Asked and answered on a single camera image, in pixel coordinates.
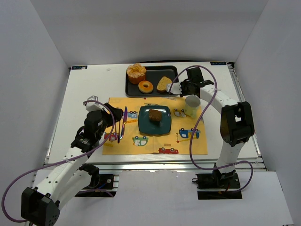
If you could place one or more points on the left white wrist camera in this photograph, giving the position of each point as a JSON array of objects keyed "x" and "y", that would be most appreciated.
[{"x": 92, "y": 104}]

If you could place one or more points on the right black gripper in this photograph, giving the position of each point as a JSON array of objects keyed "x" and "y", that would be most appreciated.
[{"x": 184, "y": 87}]

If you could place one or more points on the purple spoon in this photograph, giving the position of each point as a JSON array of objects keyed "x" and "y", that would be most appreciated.
[{"x": 119, "y": 132}]

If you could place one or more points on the purple knife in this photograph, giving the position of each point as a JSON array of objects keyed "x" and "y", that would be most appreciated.
[{"x": 124, "y": 122}]

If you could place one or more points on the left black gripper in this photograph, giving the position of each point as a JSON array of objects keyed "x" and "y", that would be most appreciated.
[{"x": 111, "y": 113}]

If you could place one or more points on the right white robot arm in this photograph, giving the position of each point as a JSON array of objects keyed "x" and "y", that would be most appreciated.
[{"x": 236, "y": 126}]

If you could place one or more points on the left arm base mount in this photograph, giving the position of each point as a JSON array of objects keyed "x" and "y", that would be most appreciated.
[{"x": 102, "y": 186}]

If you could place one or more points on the bread slice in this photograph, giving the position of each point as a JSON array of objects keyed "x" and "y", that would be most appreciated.
[{"x": 162, "y": 84}]

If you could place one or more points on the teal square plate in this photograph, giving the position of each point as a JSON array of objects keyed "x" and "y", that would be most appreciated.
[{"x": 147, "y": 127}]

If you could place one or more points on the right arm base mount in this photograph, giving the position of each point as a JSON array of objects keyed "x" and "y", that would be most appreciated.
[{"x": 208, "y": 188}]

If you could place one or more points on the orange swirl bun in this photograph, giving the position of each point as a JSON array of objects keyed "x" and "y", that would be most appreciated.
[{"x": 136, "y": 73}]

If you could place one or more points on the brown chocolate muffin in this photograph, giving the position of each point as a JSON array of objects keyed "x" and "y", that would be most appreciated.
[{"x": 155, "y": 115}]

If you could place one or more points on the yellow vehicle print placemat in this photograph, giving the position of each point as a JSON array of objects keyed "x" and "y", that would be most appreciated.
[{"x": 175, "y": 142}]

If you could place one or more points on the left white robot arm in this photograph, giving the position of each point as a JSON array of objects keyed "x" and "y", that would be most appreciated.
[{"x": 42, "y": 204}]

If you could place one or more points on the black baking tray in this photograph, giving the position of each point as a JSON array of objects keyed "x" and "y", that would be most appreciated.
[{"x": 153, "y": 75}]

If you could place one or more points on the pale green mug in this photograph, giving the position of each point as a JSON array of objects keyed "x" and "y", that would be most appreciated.
[{"x": 192, "y": 104}]

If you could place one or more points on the glazed donut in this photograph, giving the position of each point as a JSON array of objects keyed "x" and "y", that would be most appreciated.
[{"x": 145, "y": 87}]

